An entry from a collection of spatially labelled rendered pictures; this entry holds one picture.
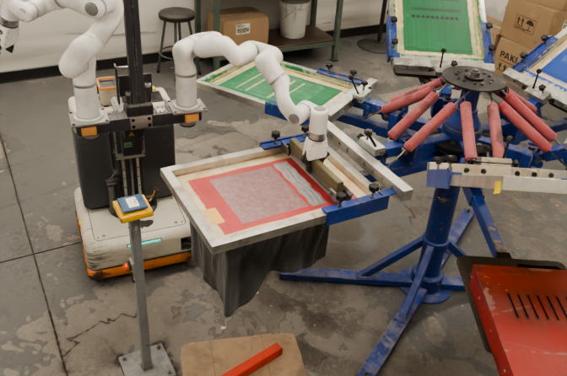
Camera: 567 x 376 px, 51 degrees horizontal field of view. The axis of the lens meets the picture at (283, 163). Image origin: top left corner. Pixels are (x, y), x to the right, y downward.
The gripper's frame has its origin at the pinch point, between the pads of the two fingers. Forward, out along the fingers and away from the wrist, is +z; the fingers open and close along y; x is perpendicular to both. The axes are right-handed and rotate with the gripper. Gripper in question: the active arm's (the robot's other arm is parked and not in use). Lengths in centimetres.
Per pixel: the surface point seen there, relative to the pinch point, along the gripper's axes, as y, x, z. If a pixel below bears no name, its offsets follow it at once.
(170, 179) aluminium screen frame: 59, -18, 3
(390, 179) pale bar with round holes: -22.7, 24.2, -2.7
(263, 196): 25.8, 3.1, 6.0
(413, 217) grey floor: -122, -57, 101
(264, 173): 17.5, -12.7, 6.0
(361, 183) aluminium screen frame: -15.2, 15.1, 2.9
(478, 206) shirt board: -58, 44, 9
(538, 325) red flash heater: -8, 115, -9
